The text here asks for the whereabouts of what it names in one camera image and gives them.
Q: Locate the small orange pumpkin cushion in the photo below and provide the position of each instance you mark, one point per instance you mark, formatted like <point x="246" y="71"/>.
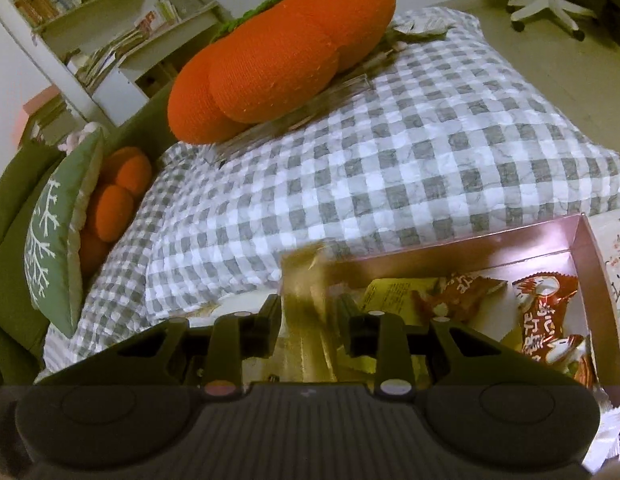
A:
<point x="112" y="205"/>

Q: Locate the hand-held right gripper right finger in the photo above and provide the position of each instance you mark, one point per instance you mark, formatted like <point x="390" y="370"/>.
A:
<point x="346" y="325"/>

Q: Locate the green cushion white branch print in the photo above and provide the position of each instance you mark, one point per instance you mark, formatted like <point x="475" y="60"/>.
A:
<point x="54" y="240"/>

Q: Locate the pink storage box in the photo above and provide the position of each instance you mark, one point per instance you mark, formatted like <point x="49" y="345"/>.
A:
<point x="34" y="110"/>

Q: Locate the yellow snack packet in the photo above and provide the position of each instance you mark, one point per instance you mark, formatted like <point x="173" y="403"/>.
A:
<point x="390" y="290"/>

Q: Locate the white office chair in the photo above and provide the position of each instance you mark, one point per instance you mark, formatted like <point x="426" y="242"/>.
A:
<point x="545" y="7"/>

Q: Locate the dark red snack packet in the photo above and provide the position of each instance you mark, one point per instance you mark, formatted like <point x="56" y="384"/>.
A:
<point x="460" y="295"/>

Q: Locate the grey checked pillow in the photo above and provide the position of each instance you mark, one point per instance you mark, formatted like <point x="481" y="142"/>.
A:
<point x="415" y="150"/>

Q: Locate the grey patterned cloth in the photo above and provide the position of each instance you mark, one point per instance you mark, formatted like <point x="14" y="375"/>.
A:
<point x="420" y="27"/>

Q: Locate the grey checked blanket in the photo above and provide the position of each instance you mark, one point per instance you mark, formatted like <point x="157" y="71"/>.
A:
<point x="114" y="300"/>

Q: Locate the white brown snack packet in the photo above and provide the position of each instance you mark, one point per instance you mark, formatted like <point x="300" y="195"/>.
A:
<point x="610" y="430"/>

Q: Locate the pink stuffed toy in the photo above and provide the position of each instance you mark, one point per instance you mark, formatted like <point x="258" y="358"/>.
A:
<point x="82" y="137"/>

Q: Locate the white bookshelf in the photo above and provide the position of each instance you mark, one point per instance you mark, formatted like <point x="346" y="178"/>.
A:
<point x="114" y="85"/>

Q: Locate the olive gold snack packet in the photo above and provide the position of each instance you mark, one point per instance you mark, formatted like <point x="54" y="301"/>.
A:
<point x="305" y="300"/>

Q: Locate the large orange pumpkin cushion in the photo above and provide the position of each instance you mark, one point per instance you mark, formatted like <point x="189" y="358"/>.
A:
<point x="270" y="70"/>

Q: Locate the pink box with silver sides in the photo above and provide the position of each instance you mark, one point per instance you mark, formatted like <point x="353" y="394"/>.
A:
<point x="490" y="245"/>

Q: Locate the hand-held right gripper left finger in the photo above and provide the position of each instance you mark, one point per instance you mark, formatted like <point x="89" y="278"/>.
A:
<point x="272" y="325"/>

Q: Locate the stack of books and papers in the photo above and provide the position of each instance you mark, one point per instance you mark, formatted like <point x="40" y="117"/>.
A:
<point x="119" y="45"/>

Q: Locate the green sofa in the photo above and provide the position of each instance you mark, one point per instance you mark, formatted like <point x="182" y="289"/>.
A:
<point x="9" y="220"/>

